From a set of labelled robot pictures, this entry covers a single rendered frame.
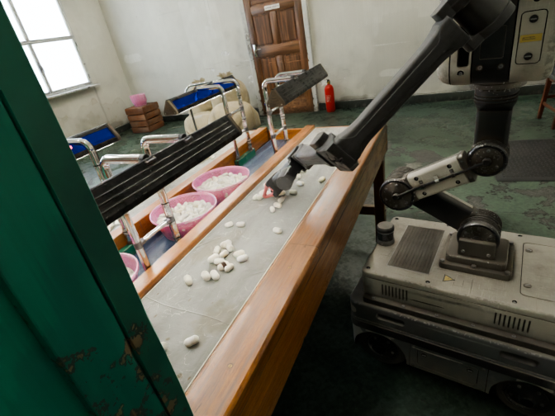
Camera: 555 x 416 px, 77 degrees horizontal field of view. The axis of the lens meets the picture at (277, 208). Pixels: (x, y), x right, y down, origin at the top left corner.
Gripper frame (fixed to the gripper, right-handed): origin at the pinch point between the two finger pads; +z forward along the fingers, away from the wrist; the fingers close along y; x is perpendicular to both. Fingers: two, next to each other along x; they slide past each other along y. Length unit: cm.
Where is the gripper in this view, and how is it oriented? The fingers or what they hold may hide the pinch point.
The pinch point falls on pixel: (264, 196)
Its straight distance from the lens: 137.7
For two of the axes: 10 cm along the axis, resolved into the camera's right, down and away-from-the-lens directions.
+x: 7.3, 6.8, 0.6
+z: -5.7, 5.5, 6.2
